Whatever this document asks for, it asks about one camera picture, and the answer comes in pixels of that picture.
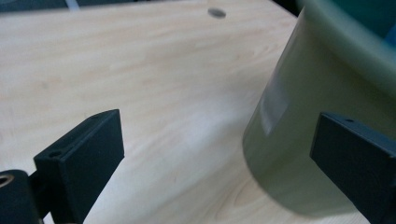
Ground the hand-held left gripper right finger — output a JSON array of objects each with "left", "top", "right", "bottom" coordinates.
[{"left": 309, "top": 111, "right": 396, "bottom": 224}]

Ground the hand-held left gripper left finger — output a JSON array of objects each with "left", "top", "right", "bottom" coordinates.
[{"left": 33, "top": 108, "right": 125, "bottom": 224}]

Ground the green plastic bin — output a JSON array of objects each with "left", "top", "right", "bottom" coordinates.
[{"left": 242, "top": 0, "right": 396, "bottom": 217}]

